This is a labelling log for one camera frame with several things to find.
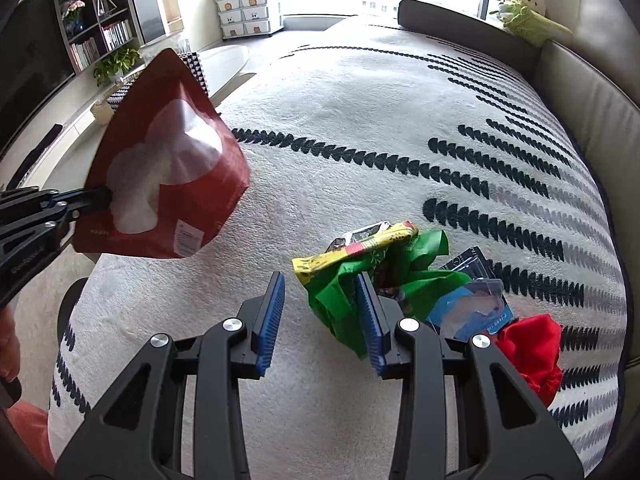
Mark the green yellow snack wrapper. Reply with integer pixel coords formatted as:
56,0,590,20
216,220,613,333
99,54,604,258
292,221,471,359

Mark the red trash bag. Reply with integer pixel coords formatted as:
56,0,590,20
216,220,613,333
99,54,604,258
70,46,252,260

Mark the left hand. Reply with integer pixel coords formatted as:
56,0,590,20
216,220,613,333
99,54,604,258
0,307,21,382

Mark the dark grey sofa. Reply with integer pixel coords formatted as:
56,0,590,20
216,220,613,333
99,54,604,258
398,0,639,468

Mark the blue plastic package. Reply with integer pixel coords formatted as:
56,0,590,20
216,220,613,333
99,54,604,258
426,246,514,341

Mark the black remote on console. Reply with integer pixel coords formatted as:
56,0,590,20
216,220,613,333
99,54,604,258
6,124,63,190

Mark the dark bookshelf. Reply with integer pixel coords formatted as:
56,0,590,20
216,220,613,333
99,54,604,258
52,0,187,75

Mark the black television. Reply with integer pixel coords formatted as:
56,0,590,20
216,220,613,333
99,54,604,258
0,0,75,152

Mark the white oval coffee table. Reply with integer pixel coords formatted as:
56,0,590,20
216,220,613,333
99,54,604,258
8,41,252,191

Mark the plush toy with green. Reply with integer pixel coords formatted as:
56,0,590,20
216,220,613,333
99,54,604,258
492,0,574,48

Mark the beige round bowl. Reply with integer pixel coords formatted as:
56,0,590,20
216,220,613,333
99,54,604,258
90,99,116,126

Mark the white tv console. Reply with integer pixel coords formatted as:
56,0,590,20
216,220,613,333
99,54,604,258
1,70,122,191

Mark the green potted plant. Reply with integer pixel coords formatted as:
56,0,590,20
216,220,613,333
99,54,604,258
93,47,141,87

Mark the flower vase on shelf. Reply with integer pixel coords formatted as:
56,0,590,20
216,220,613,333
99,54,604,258
61,0,86,38

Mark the red cloth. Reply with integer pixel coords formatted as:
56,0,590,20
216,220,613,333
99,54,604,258
494,314,563,408

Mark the white drawer cabinet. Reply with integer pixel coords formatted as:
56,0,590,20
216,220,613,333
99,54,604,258
215,0,283,40

